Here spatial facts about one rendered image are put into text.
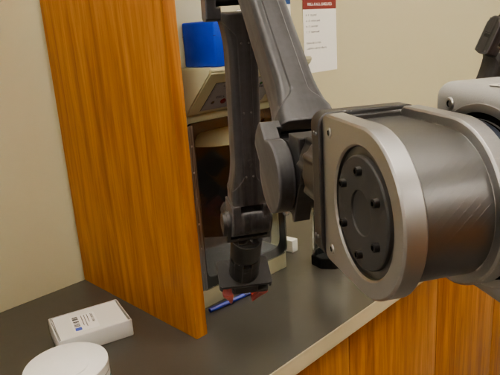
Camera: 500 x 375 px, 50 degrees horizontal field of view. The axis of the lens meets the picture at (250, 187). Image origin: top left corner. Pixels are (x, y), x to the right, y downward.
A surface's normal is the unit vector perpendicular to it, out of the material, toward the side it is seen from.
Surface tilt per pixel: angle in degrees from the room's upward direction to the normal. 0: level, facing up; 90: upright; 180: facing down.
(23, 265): 90
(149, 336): 0
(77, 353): 0
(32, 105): 90
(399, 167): 45
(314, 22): 90
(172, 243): 90
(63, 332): 0
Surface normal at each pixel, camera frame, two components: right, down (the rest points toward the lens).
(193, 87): -0.70, 0.24
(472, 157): 0.11, -0.56
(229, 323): -0.07, -0.96
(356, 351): 0.71, 0.15
